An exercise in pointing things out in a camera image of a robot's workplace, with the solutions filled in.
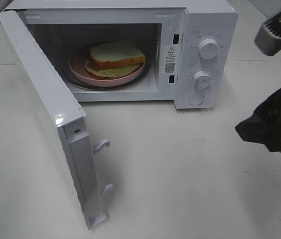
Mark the white microwave door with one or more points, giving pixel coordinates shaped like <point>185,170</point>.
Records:
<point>61,118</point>

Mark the white microwave oven body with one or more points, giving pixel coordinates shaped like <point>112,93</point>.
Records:
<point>62,26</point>

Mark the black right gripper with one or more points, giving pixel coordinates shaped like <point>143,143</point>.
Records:
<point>264,125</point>

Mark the lower white timer knob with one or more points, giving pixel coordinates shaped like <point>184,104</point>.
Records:
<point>201,79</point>

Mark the upper white round knob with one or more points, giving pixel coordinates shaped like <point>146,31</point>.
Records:
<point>208,48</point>

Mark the round door release button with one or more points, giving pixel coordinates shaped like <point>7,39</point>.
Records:
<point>196,99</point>

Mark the sandwich with toast bread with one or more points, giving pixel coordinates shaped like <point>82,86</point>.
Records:
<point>114,59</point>

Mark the white warning label sticker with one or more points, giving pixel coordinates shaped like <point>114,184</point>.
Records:
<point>170,58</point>

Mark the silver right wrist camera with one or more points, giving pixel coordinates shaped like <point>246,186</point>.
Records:
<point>268,38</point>

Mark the glass microwave turntable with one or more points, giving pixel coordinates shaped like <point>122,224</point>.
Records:
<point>145,74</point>

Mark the pink round plate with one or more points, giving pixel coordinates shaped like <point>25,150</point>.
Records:
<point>83,53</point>

